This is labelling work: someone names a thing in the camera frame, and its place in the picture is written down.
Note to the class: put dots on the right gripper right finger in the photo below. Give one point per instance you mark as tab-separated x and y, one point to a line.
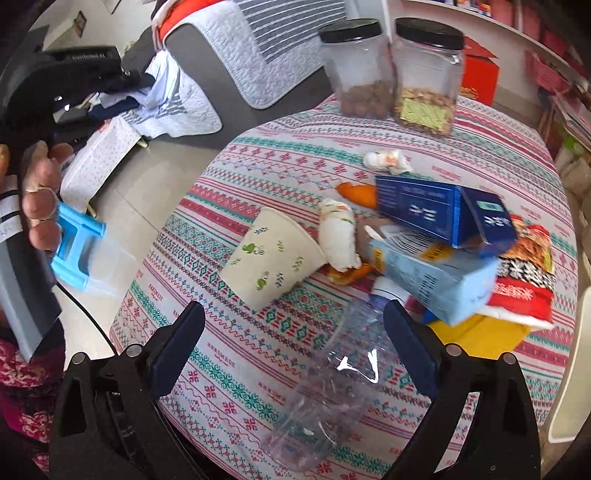
503	439

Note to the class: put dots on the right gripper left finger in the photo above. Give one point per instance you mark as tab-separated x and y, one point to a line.
107	424

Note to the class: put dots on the yellow snack bag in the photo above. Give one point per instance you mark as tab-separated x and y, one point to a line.
482	336

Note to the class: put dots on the light blue carton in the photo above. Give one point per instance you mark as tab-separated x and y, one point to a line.
453	284

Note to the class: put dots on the clear plastic bottle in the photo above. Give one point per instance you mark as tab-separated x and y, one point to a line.
343	378

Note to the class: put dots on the red instant noodle cup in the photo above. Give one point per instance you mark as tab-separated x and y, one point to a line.
524	289

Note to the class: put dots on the orange peel piece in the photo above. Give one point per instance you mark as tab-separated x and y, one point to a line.
362	195
347	277

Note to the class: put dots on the dark blue cardboard box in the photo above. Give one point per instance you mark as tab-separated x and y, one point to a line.
463	217

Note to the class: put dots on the floral paper cup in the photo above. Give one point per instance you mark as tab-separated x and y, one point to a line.
274	256

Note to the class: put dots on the white tissue wad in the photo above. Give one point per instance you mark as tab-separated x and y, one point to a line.
337	235

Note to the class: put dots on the white tissue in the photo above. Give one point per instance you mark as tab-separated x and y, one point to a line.
393	162

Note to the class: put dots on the person's left hand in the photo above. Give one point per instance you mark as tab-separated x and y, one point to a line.
39	203

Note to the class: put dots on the patterned striped tablecloth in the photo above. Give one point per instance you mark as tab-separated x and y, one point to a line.
236	383

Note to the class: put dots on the light blue plastic stool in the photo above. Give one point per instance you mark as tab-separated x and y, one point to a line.
77	230

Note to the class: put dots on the grey sofa with quilt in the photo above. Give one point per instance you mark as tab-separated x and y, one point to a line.
206	77

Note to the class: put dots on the striped grey cushion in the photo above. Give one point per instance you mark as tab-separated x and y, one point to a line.
279	26

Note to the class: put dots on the plastic jar with dark snacks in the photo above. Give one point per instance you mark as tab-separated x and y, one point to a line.
357	61

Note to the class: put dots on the red cardboard box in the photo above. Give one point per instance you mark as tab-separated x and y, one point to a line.
481	73

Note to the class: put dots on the plastic jar with yellow label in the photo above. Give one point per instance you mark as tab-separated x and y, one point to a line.
428	59

